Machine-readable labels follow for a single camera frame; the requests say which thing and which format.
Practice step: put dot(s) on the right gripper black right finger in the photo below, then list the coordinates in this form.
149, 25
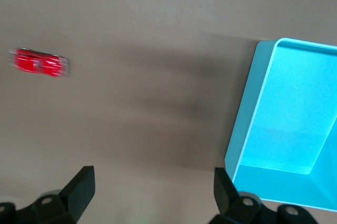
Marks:
223, 192

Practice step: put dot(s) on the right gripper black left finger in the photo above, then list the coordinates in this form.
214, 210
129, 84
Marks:
76, 189

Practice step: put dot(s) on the red beetle toy car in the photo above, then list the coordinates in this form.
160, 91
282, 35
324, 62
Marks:
37, 63

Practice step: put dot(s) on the blue plastic box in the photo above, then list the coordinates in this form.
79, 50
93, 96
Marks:
289, 103

